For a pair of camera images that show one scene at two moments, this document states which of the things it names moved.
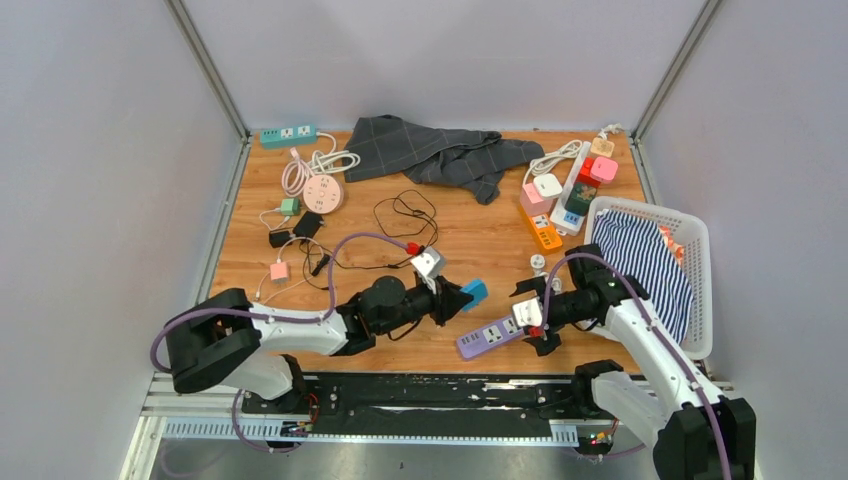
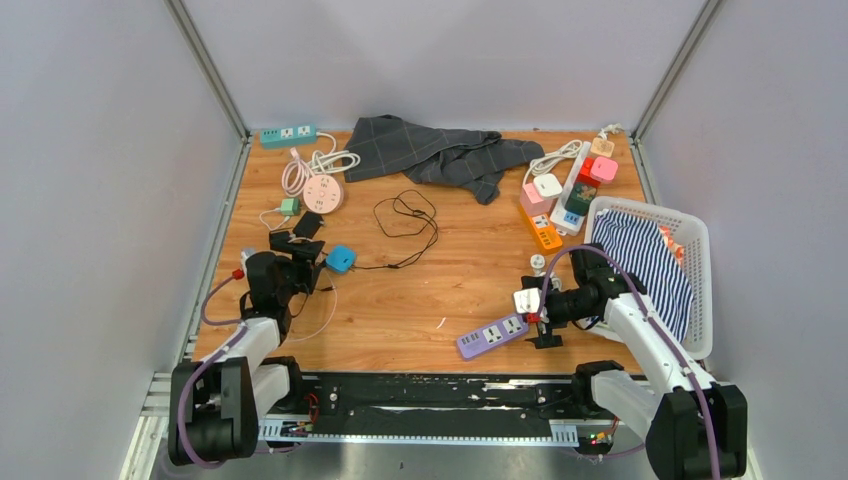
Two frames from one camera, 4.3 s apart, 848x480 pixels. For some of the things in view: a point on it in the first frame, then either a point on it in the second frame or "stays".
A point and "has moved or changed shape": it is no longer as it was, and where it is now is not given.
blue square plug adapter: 479,290 has moved or changed shape
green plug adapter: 290,206 stays
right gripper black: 546,345 stays
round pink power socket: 323,194 stays
